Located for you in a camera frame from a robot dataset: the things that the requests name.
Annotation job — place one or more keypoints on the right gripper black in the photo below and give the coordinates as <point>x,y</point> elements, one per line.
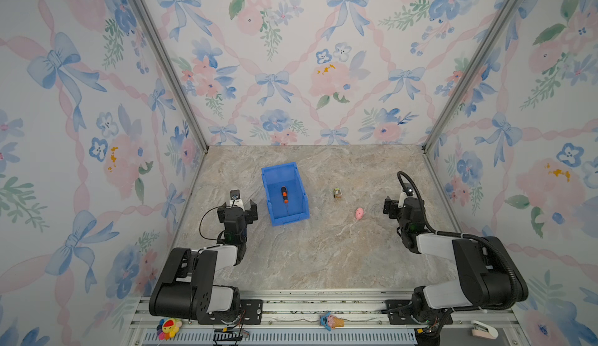
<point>392,206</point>

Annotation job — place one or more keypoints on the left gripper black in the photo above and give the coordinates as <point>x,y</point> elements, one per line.
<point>221,213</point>

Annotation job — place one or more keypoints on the orange black screwdriver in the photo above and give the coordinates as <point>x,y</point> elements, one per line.
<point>284,193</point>

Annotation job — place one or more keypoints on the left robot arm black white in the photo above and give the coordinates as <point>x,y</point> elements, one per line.
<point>186,288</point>

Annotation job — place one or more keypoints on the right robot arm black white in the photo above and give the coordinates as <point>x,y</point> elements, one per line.
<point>487,277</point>

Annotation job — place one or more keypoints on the blue plastic bin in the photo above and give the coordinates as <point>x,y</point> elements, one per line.
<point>285,175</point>

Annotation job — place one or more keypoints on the pink pig toy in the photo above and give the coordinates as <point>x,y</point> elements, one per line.
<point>359,213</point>

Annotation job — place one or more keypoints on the ice cream cone toy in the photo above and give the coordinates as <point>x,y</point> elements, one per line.
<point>331,322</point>

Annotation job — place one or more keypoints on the rainbow flower toy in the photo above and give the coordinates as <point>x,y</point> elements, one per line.
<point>168,328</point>

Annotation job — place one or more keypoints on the white pink stapler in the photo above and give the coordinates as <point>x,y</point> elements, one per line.
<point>484,331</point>

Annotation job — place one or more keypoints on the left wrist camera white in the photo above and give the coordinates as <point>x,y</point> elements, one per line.
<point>235,199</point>

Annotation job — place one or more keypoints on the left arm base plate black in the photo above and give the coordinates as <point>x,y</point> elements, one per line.
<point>250,311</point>

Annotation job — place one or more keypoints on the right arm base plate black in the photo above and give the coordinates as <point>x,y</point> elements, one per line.
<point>401,312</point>

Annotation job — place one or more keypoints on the aluminium rail frame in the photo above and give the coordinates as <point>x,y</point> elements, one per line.
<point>292,318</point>

